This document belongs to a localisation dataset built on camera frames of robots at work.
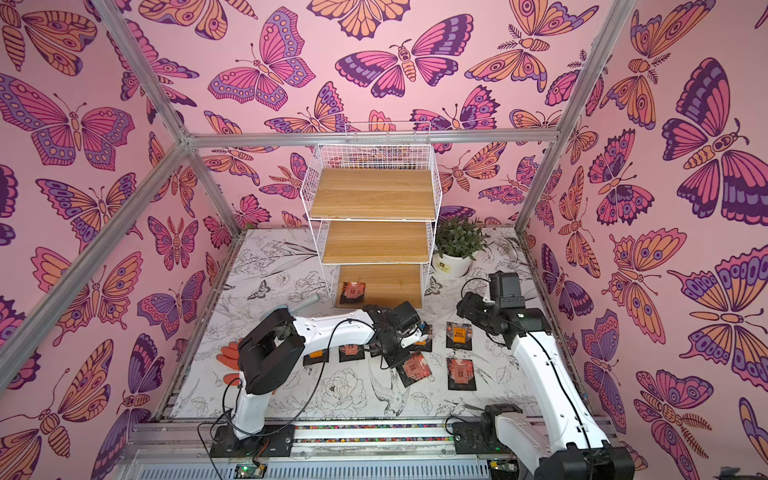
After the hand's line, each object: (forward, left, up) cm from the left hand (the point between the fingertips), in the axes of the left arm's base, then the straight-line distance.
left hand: (405, 357), depth 87 cm
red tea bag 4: (-5, -16, 0) cm, 16 cm away
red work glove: (0, +51, 0) cm, 51 cm away
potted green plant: (+29, -16, +18) cm, 38 cm away
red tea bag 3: (+1, +16, 0) cm, 16 cm away
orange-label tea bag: (+4, -6, 0) cm, 7 cm away
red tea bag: (+21, +17, +1) cm, 28 cm away
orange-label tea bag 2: (+7, -17, 0) cm, 18 cm away
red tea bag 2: (-3, -2, 0) cm, 4 cm away
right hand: (+7, -15, +16) cm, 23 cm away
